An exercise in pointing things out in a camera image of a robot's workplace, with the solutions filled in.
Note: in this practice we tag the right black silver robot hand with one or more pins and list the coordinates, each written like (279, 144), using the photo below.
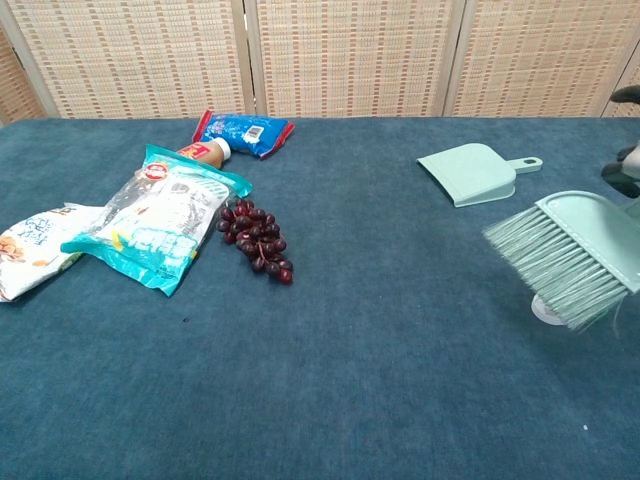
(625, 175)

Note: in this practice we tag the brown drink bottle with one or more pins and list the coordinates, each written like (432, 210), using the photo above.
(207, 152)

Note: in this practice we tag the woven bamboo screen panel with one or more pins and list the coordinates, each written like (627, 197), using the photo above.
(140, 55)
(627, 102)
(355, 55)
(545, 55)
(17, 90)

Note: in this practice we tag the mint green dustpan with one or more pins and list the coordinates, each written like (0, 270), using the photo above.
(470, 172)

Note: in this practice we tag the blue felt table cover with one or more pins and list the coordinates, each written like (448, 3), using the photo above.
(350, 375)

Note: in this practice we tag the dark red grape bunch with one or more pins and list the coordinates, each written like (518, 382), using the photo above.
(255, 240)

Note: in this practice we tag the blue red snack bag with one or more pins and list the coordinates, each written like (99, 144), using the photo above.
(245, 132)

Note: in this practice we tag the teal clear snack bag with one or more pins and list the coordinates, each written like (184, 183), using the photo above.
(160, 225)

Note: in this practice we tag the white orange snack bag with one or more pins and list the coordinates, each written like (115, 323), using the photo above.
(30, 255)

